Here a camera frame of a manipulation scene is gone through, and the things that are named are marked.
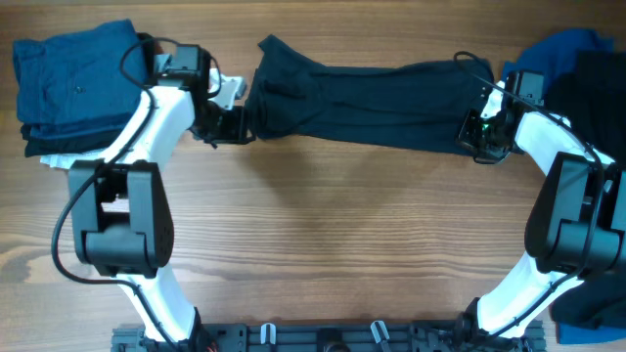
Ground folded white garment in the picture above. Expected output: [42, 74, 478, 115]
[40, 149, 104, 169]

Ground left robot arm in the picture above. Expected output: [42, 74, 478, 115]
[60, 68, 251, 351]

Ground folded light grey garment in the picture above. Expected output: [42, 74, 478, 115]
[154, 54, 172, 72]

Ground folded blue shorts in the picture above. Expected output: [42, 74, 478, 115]
[12, 18, 151, 141]

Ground dark green t-shirt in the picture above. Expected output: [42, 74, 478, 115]
[245, 35, 493, 155]

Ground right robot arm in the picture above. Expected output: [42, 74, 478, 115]
[453, 82, 625, 345]

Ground folded black garment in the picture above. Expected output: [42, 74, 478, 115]
[20, 31, 157, 158]

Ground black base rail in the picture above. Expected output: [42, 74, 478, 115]
[111, 318, 547, 352]

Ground bright blue t-shirt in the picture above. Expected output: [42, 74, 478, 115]
[502, 29, 625, 344]

